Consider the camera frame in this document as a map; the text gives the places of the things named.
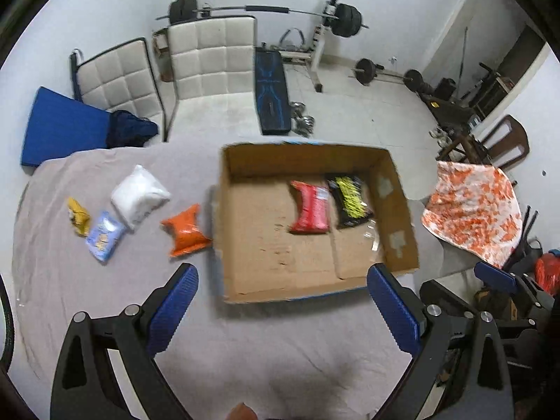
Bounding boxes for yellow snack packet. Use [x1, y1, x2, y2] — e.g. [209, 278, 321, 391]
[66, 197, 92, 238]

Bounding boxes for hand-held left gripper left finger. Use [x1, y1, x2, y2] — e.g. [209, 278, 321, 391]
[49, 262, 201, 420]

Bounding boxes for grey bed sheet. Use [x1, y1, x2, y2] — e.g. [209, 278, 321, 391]
[12, 140, 442, 420]

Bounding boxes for large white padded chair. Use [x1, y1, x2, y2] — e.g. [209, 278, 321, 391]
[166, 15, 260, 134]

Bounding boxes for black blue weight bench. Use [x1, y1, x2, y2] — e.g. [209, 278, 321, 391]
[255, 47, 292, 136]

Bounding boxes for barbell with foam pad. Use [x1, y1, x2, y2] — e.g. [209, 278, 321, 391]
[156, 0, 369, 38]

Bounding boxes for short barbell with plates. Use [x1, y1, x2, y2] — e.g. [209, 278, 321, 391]
[349, 58, 424, 93]

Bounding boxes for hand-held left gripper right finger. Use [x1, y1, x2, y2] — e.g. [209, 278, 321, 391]
[366, 264, 513, 420]

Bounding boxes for grey strap handles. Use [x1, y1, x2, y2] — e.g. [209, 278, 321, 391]
[279, 28, 308, 50]

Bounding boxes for brown wooden chair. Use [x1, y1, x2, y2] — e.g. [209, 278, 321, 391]
[475, 114, 530, 184]

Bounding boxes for white barbell rack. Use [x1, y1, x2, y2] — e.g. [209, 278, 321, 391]
[280, 0, 351, 93]

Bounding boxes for dark wooden shelf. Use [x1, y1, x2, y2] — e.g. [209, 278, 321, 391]
[470, 62, 515, 121]

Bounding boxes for red plastic bag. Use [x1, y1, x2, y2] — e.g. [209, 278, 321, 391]
[535, 249, 560, 296]

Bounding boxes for light blue snack packet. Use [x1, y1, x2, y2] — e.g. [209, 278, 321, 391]
[86, 211, 127, 264]

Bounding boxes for small white padded chair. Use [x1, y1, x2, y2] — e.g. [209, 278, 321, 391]
[70, 38, 167, 141]

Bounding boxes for dark exercise machine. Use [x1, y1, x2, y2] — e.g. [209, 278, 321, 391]
[418, 76, 482, 141]

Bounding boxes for black yellow-print snack packet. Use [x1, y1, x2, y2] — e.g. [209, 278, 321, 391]
[326, 175, 374, 229]

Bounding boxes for orange white patterned towel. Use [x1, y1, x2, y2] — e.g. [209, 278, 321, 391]
[422, 160, 523, 270]

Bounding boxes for cardboard box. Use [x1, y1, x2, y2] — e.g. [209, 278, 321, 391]
[212, 141, 420, 303]

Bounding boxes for red snack packet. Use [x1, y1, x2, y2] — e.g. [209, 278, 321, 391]
[289, 180, 331, 235]

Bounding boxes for blue foam mat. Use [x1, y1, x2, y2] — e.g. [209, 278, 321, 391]
[21, 86, 113, 168]

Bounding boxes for dark blue cloth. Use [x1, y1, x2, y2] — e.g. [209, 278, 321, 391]
[106, 111, 159, 148]

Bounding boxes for white soft packet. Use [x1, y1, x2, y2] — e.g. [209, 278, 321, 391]
[111, 165, 171, 232]

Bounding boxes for small wooden stool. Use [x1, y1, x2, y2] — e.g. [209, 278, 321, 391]
[152, 27, 174, 82]

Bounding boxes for black braided cable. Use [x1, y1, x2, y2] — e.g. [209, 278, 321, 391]
[0, 271, 15, 370]

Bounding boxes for chrome dumbbells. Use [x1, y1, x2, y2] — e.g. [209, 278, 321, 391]
[289, 102, 316, 135]

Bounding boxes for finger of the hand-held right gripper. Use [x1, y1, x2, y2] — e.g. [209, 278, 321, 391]
[474, 261, 556, 313]
[419, 279, 478, 318]

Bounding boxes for orange snack packet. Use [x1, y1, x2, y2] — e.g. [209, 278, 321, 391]
[161, 204, 213, 259]

